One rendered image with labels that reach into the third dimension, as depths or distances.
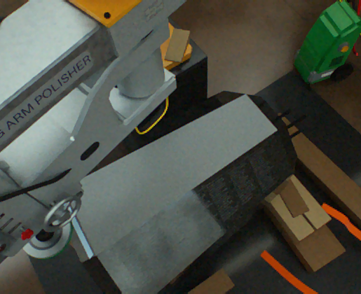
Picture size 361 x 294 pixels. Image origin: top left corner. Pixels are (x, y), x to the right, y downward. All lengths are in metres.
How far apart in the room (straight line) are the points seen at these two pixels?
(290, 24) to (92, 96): 2.58
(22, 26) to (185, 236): 1.10
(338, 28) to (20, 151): 2.16
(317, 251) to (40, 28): 1.95
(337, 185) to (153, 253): 1.38
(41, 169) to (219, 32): 2.44
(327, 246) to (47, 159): 1.78
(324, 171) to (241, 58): 1.18
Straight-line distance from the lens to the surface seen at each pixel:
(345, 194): 2.54
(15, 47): 0.96
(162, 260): 1.68
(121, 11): 0.91
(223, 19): 3.39
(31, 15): 1.02
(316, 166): 2.55
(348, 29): 2.70
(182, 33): 2.14
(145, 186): 1.61
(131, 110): 1.30
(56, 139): 1.13
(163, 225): 1.60
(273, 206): 2.27
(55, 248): 1.58
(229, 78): 2.96
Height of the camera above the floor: 2.36
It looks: 64 degrees down
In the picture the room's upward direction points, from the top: 9 degrees counter-clockwise
